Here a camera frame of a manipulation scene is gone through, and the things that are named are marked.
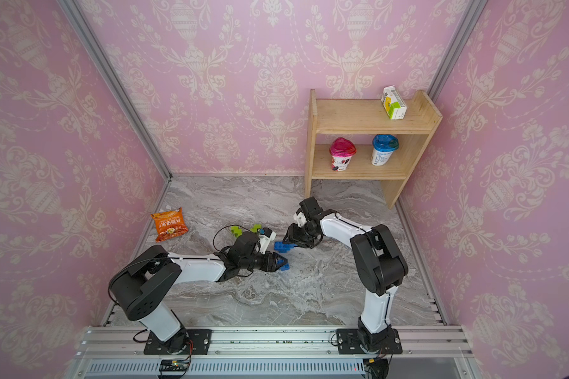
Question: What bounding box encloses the white green carton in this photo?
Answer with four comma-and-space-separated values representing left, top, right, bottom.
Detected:
381, 85, 407, 120

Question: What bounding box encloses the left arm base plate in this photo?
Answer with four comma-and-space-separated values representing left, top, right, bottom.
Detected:
144, 328, 213, 356

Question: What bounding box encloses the green 2x4 lego brick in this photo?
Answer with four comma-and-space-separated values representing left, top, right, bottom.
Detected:
228, 224, 262, 238

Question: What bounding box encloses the wooden shelf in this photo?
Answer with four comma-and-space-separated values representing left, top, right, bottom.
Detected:
304, 89, 443, 208

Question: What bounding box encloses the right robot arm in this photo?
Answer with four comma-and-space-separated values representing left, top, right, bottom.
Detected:
284, 197, 409, 355

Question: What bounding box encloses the blue lid yogurt cup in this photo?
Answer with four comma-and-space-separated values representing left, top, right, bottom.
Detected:
371, 134, 399, 167

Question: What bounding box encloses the pink lid yogurt cup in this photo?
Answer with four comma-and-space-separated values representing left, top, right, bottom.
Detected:
329, 137, 357, 171

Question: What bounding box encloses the orange snack bag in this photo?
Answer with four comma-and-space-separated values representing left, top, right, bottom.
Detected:
151, 208, 189, 243

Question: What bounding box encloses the aluminium front rail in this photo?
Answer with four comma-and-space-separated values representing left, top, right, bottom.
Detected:
66, 325, 480, 378

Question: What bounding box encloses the blue lego brick assembly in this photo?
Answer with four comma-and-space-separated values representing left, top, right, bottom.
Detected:
273, 242, 297, 254

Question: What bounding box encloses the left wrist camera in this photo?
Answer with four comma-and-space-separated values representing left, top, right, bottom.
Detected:
257, 227, 276, 254

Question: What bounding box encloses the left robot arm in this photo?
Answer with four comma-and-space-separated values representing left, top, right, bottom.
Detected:
107, 230, 288, 354

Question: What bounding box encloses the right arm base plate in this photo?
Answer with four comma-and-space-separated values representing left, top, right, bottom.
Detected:
332, 327, 403, 355

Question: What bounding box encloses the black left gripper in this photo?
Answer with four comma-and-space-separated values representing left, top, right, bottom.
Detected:
239, 250, 290, 273

